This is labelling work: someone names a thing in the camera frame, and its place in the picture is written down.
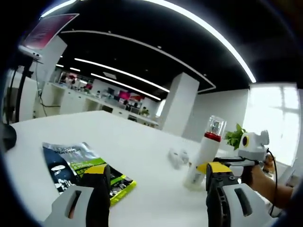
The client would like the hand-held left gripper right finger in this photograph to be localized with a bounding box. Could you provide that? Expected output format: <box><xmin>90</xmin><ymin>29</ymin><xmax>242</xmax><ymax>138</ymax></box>
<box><xmin>205</xmin><ymin>161</ymin><xmax>280</xmax><ymax>227</ymax></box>

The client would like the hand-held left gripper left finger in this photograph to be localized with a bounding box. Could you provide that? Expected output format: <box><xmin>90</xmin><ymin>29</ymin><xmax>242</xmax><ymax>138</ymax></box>
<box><xmin>44</xmin><ymin>164</ymin><xmax>112</xmax><ymax>227</ymax></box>

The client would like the tall white red-ringed skincare bottle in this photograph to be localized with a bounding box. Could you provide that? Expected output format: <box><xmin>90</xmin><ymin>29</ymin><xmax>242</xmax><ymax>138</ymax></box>
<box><xmin>183</xmin><ymin>115</ymin><xmax>227</xmax><ymax>189</ymax></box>

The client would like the small white skincare bottle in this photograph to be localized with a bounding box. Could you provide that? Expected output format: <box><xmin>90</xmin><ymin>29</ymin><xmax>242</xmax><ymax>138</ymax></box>
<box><xmin>180</xmin><ymin>150</ymin><xmax>190</xmax><ymax>167</ymax></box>
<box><xmin>168</xmin><ymin>148</ymin><xmax>182</xmax><ymax>170</ymax></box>

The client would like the green and black skincare sachet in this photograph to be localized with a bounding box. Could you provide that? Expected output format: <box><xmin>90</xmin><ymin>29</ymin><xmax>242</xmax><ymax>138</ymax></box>
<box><xmin>42</xmin><ymin>141</ymin><xmax>138</xmax><ymax>207</ymax></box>

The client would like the green potted plant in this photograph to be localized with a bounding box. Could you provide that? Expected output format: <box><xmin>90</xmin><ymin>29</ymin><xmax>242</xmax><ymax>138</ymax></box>
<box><xmin>224</xmin><ymin>123</ymin><xmax>247</xmax><ymax>151</ymax></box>

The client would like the brown plush toy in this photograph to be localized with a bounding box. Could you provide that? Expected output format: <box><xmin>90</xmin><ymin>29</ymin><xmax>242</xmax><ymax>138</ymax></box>
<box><xmin>264</xmin><ymin>153</ymin><xmax>273</xmax><ymax>171</ymax></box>

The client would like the bright window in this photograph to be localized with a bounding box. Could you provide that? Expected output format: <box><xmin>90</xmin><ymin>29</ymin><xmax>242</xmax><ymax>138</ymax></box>
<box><xmin>242</xmin><ymin>82</ymin><xmax>300</xmax><ymax>166</ymax></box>

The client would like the white square pillar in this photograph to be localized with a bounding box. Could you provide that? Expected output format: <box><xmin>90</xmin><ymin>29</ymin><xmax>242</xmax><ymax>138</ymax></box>
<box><xmin>161</xmin><ymin>72</ymin><xmax>200</xmax><ymax>138</ymax></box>

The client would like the black round object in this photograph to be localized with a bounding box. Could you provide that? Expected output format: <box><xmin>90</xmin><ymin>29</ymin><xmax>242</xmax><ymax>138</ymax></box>
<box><xmin>2</xmin><ymin>123</ymin><xmax>18</xmax><ymax>151</ymax></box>

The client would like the white office counter row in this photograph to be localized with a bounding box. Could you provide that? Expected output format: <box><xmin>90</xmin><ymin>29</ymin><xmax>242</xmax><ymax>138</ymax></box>
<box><xmin>47</xmin><ymin>81</ymin><xmax>160</xmax><ymax>129</ymax></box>

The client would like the pink screen monitor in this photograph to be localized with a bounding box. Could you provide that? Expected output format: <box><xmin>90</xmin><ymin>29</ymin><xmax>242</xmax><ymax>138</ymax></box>
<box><xmin>23</xmin><ymin>13</ymin><xmax>80</xmax><ymax>51</ymax></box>

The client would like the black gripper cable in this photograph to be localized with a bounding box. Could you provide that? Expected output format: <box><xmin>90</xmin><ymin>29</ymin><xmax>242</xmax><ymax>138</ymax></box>
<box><xmin>266</xmin><ymin>147</ymin><xmax>280</xmax><ymax>213</ymax></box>

